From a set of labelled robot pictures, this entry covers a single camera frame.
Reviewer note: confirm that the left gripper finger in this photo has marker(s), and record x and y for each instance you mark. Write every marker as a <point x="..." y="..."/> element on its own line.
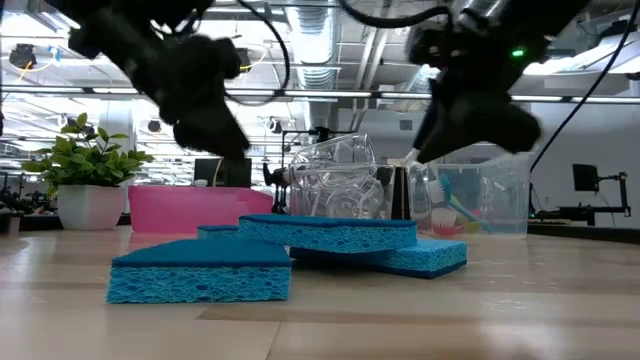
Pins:
<point x="215" y="140"/>

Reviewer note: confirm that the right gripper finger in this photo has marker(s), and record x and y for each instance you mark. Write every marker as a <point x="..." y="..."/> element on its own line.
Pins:
<point x="445" y="127"/>

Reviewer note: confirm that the green dish brush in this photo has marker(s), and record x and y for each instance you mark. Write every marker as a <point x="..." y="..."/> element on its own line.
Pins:
<point x="470" y="227"/>

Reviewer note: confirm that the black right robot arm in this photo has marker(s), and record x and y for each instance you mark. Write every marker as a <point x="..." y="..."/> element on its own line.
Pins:
<point x="525" y="15"/>

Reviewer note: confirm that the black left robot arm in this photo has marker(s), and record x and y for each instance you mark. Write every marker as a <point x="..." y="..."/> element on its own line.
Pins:
<point x="115" y="35"/>

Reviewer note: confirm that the black computer monitor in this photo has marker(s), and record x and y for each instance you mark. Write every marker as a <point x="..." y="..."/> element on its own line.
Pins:
<point x="205" y="172"/>

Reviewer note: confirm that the black ceiling-hung device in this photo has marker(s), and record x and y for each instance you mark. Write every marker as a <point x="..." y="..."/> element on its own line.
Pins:
<point x="243" y="57"/>
<point x="22" y="56"/>

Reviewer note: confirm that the red plastic bin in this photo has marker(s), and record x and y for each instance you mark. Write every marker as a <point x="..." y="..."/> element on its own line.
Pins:
<point x="200" y="210"/>

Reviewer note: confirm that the large clear plastic bin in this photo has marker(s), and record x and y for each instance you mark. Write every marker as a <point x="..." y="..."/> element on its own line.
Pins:
<point x="500" y="200"/>

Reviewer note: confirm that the blue scrub sponge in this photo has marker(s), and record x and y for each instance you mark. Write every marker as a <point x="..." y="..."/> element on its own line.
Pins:
<point x="325" y="235"/>
<point x="200" y="275"/>
<point x="430" y="257"/>
<point x="217" y="232"/>

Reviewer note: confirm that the long ceiling light strip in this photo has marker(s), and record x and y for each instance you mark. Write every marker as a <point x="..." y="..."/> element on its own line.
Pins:
<point x="350" y="93"/>

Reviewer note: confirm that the green potted plant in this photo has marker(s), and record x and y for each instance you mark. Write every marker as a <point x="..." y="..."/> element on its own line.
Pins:
<point x="90" y="205"/>

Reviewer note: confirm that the small square black monitor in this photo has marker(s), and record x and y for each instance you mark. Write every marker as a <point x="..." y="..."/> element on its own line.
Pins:
<point x="585" y="177"/>

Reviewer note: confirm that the black stand rig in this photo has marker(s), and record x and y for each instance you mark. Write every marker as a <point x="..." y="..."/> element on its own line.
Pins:
<point x="575" y="215"/>

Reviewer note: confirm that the silver spiral ventilation duct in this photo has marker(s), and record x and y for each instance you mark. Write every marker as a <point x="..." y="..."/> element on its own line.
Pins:
<point x="312" y="50"/>

